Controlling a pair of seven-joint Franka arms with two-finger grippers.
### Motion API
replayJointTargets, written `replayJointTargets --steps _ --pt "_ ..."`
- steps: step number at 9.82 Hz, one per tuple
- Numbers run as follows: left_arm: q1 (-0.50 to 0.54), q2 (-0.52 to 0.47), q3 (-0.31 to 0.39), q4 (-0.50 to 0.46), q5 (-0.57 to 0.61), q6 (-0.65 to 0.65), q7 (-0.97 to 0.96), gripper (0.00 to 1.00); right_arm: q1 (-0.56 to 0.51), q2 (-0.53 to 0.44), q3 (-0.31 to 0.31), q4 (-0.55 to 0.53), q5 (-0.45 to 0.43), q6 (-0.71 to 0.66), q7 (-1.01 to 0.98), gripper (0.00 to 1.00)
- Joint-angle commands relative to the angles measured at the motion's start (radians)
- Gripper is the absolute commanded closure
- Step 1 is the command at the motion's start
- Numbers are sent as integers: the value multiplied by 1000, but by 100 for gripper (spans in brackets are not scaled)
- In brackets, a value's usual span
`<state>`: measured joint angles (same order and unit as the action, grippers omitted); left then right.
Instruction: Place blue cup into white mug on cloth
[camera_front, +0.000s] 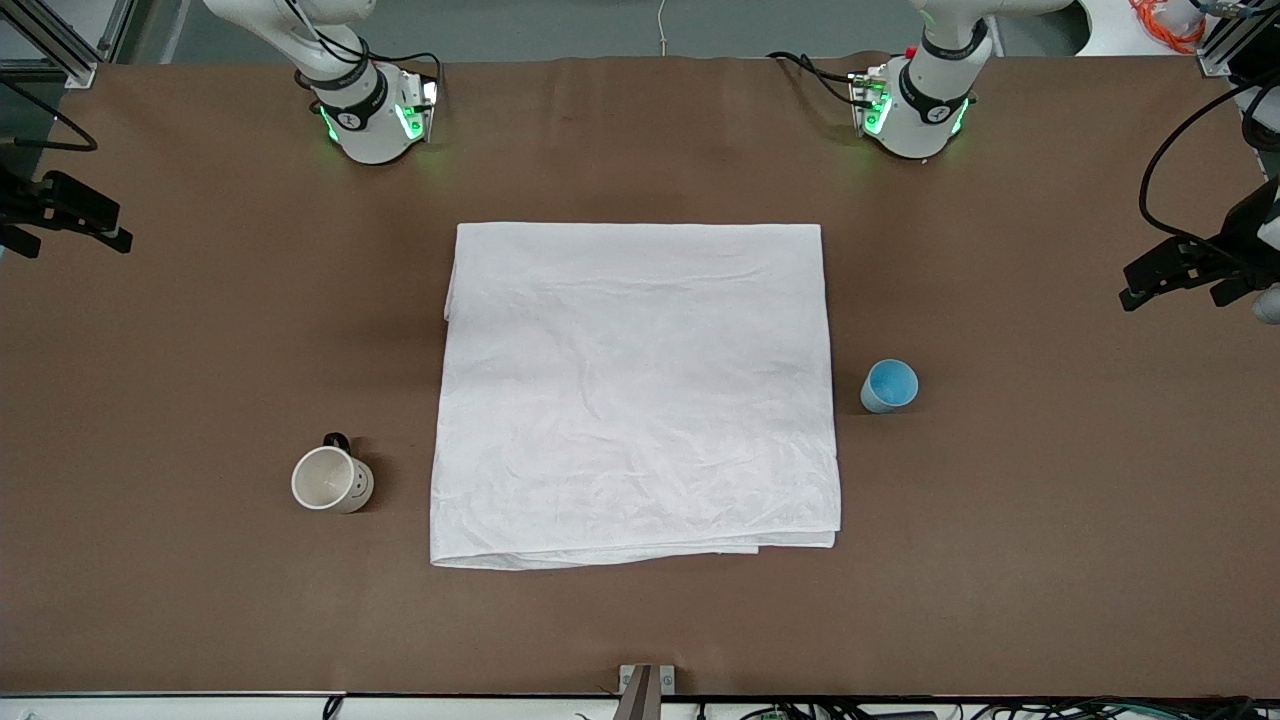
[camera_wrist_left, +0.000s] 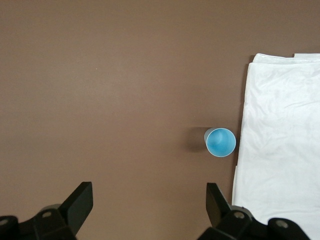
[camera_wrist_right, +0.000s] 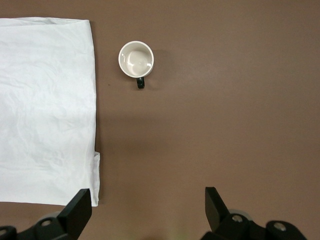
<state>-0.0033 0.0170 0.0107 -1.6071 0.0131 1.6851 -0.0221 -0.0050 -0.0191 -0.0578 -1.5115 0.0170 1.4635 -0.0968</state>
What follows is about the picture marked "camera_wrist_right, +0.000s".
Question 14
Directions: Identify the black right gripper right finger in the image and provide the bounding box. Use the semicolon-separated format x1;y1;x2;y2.
199;186;307;240

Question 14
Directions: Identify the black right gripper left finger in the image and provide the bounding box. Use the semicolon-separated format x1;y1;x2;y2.
0;188;93;240

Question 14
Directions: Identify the white paper cup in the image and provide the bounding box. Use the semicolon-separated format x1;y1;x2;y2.
118;40;154;91

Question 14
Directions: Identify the white cloth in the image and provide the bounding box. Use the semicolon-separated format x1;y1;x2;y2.
0;16;101;207

